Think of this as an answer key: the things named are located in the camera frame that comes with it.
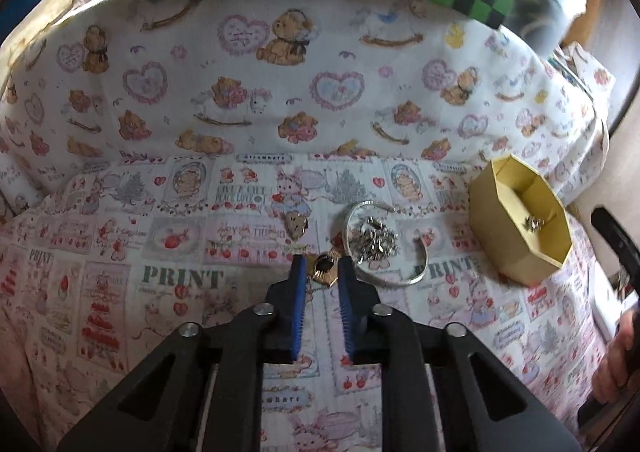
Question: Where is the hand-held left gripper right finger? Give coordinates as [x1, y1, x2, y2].
[338, 257, 584, 452]

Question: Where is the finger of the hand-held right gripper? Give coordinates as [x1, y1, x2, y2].
[590, 207, 640, 283]

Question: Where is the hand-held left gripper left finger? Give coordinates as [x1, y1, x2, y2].
[57, 255, 308, 452]

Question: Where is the gold pendant with black stone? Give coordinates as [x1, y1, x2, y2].
[305, 252, 346, 289]

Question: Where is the yellow octagonal paper box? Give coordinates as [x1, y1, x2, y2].
[467, 154, 574, 283]

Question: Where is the small silver jewelry piece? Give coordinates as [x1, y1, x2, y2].
[522, 211, 552, 233]

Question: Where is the person's right hand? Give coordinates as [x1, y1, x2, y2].
[592, 309, 640, 404]

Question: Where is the heart-shaped brooch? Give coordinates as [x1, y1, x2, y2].
[283, 211, 310, 239]

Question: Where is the silver bangle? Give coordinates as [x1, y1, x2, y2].
[342, 200, 430, 289]

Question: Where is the patchwork print cloth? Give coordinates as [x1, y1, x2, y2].
[0, 152, 622, 452]

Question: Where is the clear plastic bucket with lid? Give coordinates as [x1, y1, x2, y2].
[510, 0, 589, 55]

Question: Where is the bear print cloth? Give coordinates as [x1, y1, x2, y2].
[0, 0, 617, 215]

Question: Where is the pile of silver chain jewelry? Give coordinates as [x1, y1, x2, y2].
[347, 214, 402, 266]

